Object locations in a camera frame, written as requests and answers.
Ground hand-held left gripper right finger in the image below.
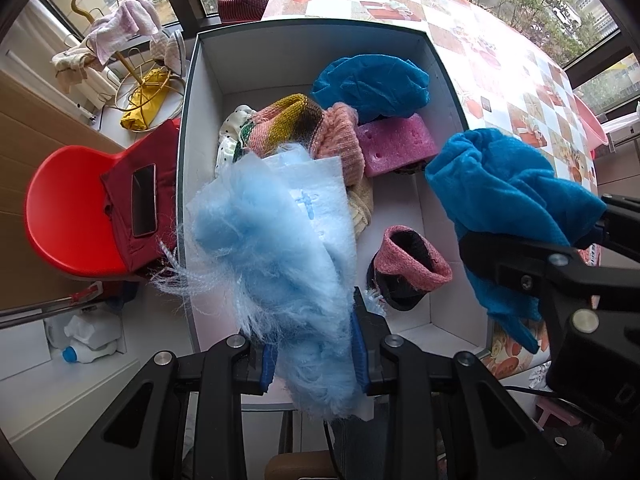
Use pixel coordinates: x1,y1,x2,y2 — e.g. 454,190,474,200
352,287,566,480

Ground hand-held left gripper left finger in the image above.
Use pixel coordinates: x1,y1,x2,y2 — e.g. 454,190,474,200
55,335,279,480

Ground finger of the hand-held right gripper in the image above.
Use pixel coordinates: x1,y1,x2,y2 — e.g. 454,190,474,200
575,195,640,257
458,232,603,313

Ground teal blue cloth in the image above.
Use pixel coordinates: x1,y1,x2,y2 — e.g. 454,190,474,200
425,128,607,353
310,53,431,123

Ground pink and dark knit cuff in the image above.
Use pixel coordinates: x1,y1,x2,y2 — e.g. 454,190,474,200
366,225,453,312

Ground light blue fluffy cloth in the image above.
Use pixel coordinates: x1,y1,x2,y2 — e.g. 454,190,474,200
150,142,388,421

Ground beige knit hat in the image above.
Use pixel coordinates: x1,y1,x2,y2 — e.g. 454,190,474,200
347,177,375,241

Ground pink sponge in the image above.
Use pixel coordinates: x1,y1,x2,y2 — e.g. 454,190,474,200
355,112,440,178

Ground cream polka dot scrunchie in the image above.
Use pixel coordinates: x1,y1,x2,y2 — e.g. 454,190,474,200
214,105,258,178

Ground pink multicolour knit hat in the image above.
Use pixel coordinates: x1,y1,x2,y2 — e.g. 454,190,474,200
240,92,368,186

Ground white cardboard box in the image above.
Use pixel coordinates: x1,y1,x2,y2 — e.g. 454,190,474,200
177,19,493,411

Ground pink plastic stool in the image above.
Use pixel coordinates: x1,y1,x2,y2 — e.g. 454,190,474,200
535,400,583,426

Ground floral tissue pack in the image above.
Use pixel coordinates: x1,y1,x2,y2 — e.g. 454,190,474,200
487,317,551,378

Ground pink plastic basin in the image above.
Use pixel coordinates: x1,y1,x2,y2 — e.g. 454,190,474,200
575,94,610,148

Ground white bottle with blue cap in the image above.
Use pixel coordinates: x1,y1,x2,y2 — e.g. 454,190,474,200
47,312,123,365

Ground maroon garment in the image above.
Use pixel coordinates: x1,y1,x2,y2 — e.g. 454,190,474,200
100,120,182,271

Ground black smartphone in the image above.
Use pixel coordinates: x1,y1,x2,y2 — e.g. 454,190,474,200
131,163,160,238

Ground metal pole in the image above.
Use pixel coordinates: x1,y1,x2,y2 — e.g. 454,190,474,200
0,282,103,328

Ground checkered printed tablecloth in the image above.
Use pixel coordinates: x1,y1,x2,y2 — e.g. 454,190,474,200
262,0,598,196

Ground red plastic chair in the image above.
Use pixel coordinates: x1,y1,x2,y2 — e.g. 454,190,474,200
24,145,183,281

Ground white round tray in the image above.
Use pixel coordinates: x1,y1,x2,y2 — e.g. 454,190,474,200
95,55,190,133

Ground yellow folded umbrella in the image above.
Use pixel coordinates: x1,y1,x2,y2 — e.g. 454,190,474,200
120,67,173,132

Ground grey slippers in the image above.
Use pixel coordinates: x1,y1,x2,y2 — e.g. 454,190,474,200
150,30,183,73

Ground maroon knit slipper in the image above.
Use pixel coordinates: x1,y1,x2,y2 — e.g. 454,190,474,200
217,0,268,23

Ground cream towel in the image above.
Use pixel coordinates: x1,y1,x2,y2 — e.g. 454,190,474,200
50,42,108,93

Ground lavender towel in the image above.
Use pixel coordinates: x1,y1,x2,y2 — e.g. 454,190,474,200
86,0,162,66

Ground gold wire rack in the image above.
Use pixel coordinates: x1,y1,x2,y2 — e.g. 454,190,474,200
70,0,191,116

